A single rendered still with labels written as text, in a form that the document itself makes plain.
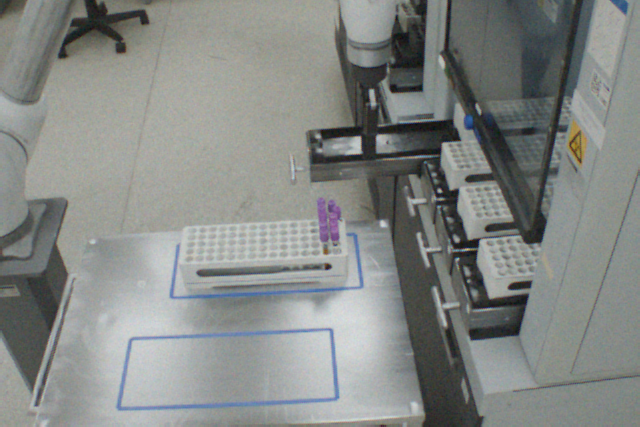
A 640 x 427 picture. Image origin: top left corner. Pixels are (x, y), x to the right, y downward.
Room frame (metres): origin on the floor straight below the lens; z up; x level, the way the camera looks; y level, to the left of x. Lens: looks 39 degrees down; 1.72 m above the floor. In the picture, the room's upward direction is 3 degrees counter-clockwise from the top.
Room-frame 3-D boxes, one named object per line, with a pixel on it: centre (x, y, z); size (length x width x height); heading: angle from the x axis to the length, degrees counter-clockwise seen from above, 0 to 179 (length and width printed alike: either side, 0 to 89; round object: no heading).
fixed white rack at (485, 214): (1.00, -0.44, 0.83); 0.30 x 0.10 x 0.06; 93
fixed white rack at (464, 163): (1.15, -0.43, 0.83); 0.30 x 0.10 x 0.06; 93
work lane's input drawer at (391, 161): (1.30, -0.31, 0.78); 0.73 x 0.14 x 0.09; 93
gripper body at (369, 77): (1.24, -0.13, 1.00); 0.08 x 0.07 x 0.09; 3
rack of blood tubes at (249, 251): (0.90, 0.09, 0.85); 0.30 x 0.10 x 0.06; 91
